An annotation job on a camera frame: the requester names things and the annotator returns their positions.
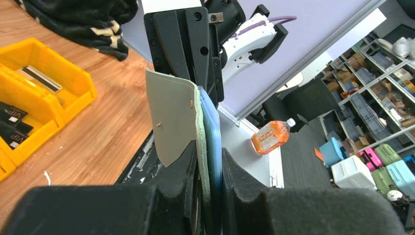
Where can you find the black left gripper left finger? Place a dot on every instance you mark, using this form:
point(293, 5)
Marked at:
point(163, 205)

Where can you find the yellow left plastic bin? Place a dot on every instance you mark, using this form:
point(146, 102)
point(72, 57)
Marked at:
point(6, 166)

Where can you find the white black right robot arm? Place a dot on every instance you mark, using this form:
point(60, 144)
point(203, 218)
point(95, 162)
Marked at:
point(243, 42)

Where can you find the aluminium frame post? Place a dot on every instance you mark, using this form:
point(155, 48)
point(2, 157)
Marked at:
point(319, 25)

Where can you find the striped beige cards in bin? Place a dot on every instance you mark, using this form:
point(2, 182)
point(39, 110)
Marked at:
point(38, 78)

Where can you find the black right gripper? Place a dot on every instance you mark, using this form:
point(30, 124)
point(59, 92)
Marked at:
point(184, 43)

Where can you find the metal storage shelving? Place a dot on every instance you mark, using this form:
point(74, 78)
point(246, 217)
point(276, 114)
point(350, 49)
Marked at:
point(375, 91)

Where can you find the black cards in bin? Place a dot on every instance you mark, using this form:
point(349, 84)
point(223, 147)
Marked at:
point(13, 130)

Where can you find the light blue suitcase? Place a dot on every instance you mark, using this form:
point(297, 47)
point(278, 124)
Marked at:
point(402, 177)

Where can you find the yellow middle plastic bin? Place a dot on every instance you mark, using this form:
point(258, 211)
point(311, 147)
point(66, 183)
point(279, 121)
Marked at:
point(42, 114)

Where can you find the black floral blanket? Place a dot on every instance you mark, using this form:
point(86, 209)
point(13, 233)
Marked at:
point(90, 23)

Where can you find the green suitcase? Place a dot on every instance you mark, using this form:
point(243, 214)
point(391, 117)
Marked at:
point(386, 154)

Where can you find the orange drink bottle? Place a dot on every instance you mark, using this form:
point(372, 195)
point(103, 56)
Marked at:
point(271, 136)

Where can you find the pink suitcase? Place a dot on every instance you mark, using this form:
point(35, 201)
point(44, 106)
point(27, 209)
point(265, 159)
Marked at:
point(371, 160)

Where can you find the yellow right plastic bin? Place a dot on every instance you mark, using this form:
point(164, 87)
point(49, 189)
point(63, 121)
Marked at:
point(78, 90)

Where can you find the mint green leather card holder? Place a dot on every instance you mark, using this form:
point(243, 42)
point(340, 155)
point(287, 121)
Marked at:
point(181, 112)

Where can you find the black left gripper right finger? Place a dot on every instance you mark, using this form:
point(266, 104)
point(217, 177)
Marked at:
point(251, 208)

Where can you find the yellow plastic bin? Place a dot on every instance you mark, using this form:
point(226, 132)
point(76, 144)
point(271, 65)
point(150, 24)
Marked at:
point(6, 166)
point(42, 114)
point(78, 90)

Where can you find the black office chair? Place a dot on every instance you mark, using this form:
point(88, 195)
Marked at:
point(303, 104)

